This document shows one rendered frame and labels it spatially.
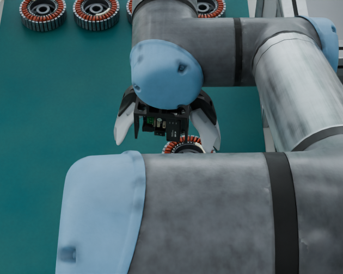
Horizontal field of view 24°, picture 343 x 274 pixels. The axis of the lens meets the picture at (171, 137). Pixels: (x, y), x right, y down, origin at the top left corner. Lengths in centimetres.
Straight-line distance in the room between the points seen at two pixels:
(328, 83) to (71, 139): 108
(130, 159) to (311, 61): 29
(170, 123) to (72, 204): 58
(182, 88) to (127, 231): 39
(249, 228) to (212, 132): 67
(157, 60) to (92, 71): 104
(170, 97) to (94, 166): 36
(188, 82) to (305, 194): 38
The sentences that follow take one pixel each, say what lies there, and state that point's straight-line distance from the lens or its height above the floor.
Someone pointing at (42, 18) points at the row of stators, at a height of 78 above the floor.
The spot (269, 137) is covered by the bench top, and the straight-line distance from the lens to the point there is 171.
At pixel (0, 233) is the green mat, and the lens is 159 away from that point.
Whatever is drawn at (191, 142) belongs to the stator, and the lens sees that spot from 164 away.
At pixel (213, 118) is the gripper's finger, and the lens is 111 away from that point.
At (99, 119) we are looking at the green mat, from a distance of 174.
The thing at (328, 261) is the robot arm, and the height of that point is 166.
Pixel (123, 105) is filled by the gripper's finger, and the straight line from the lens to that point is 111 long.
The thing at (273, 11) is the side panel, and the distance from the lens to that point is 166.
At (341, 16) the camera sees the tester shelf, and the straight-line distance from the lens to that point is 145.
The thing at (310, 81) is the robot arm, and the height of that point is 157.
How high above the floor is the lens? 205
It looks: 50 degrees down
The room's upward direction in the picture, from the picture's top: straight up
